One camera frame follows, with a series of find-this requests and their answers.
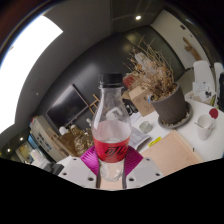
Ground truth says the wooden easel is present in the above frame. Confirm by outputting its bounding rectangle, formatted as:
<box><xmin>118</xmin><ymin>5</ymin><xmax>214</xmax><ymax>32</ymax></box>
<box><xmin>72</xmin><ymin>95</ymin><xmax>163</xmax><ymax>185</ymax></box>
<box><xmin>87</xmin><ymin>93</ymin><xmax>101</xmax><ymax>116</ymax></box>

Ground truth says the small glass cup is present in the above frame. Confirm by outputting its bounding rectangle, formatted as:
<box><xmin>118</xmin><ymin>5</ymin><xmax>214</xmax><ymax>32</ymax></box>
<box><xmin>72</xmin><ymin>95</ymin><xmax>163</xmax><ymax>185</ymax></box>
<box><xmin>138</xmin><ymin>120</ymin><xmax>153</xmax><ymax>134</ymax></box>

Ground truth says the white chair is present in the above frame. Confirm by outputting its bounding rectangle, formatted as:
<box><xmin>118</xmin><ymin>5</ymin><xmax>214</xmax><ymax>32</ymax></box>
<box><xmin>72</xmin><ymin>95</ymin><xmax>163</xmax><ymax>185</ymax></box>
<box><xmin>192</xmin><ymin>59</ymin><xmax>216</xmax><ymax>98</ymax></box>

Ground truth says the printed newspaper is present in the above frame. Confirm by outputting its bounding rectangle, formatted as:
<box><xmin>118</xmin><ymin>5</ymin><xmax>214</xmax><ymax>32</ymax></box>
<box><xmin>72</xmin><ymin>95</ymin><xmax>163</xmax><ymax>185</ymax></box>
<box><xmin>128</xmin><ymin>125</ymin><xmax>152</xmax><ymax>153</ymax></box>

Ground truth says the grey plant saucer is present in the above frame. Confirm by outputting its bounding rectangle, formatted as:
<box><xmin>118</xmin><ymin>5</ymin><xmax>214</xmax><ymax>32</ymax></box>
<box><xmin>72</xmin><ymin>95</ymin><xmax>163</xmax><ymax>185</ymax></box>
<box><xmin>157</xmin><ymin>101</ymin><xmax>194</xmax><ymax>130</ymax></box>

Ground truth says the papers stack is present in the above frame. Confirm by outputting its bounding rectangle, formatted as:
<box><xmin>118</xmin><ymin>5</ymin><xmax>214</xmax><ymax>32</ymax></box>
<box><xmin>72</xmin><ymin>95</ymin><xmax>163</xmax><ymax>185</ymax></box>
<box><xmin>193</xmin><ymin>81</ymin><xmax>217</xmax><ymax>107</ymax></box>

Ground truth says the cardboard box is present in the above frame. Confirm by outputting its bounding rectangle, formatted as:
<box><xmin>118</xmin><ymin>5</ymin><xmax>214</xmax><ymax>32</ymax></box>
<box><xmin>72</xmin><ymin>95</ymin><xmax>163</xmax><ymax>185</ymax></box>
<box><xmin>128</xmin><ymin>85</ymin><xmax>156</xmax><ymax>118</ymax></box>

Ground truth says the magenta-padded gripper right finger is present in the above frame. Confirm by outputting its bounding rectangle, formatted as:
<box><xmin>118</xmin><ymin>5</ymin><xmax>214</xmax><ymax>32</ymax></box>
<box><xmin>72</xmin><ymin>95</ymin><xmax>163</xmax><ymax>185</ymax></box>
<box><xmin>121</xmin><ymin>146</ymin><xmax>164</xmax><ymax>190</ymax></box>

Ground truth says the beige table mat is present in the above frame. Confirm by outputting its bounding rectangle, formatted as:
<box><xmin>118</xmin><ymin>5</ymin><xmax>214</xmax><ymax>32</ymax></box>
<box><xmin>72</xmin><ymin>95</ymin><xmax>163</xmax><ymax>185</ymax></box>
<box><xmin>99</xmin><ymin>129</ymin><xmax>204</xmax><ymax>191</ymax></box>

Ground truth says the clear bottle with red label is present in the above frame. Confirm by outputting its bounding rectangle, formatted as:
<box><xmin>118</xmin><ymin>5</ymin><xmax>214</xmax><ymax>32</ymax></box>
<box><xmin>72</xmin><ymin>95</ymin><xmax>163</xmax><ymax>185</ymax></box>
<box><xmin>91</xmin><ymin>73</ymin><xmax>132</xmax><ymax>183</ymax></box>

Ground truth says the flat round red coaster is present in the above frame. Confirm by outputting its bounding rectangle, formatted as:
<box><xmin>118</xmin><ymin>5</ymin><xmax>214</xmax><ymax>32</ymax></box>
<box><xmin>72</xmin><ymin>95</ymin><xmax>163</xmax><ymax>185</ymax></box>
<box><xmin>208</xmin><ymin>107</ymin><xmax>220</xmax><ymax>120</ymax></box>

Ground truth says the black wall screen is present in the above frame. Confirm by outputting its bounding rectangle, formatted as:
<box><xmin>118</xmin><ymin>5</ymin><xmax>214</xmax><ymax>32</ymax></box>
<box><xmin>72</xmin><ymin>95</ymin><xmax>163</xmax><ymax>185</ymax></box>
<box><xmin>45</xmin><ymin>83</ymin><xmax>89</xmax><ymax>129</ymax></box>

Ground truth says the dried plant in grey pot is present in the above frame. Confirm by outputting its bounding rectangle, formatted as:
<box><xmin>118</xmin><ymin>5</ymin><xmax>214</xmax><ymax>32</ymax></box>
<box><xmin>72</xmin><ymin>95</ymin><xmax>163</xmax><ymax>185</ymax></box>
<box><xmin>126</xmin><ymin>36</ymin><xmax>188</xmax><ymax>126</ymax></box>

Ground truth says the white mug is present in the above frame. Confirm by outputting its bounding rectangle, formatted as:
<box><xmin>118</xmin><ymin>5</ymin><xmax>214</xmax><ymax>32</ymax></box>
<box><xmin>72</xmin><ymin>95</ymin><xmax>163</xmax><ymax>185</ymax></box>
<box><xmin>194</xmin><ymin>113</ymin><xmax>216</xmax><ymax>141</ymax></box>

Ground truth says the yellow tag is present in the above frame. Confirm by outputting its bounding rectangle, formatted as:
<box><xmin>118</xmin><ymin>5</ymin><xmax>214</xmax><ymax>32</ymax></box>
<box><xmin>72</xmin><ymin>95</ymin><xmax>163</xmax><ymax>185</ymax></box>
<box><xmin>148</xmin><ymin>136</ymin><xmax>163</xmax><ymax>148</ymax></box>

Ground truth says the wooden figure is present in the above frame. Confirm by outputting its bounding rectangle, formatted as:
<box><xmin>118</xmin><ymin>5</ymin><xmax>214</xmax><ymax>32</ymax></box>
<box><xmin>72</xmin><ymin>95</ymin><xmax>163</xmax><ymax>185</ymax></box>
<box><xmin>182</xmin><ymin>36</ymin><xmax>203</xmax><ymax>62</ymax></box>

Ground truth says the white shelf unit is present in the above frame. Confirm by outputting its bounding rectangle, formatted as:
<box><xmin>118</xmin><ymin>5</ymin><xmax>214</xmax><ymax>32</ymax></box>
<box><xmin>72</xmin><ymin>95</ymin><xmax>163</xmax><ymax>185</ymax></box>
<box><xmin>28</xmin><ymin>114</ymin><xmax>68</xmax><ymax>164</ymax></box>

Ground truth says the red box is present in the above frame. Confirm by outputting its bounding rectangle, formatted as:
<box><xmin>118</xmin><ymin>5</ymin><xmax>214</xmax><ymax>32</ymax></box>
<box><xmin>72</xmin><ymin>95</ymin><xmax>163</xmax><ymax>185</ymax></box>
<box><xmin>122</xmin><ymin>73</ymin><xmax>136</xmax><ymax>89</ymax></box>

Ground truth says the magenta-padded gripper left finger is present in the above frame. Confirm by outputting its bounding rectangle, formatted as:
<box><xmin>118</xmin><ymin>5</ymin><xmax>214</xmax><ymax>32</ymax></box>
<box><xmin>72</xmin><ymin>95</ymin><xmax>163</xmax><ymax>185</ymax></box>
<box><xmin>57</xmin><ymin>145</ymin><xmax>102</xmax><ymax>189</ymax></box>

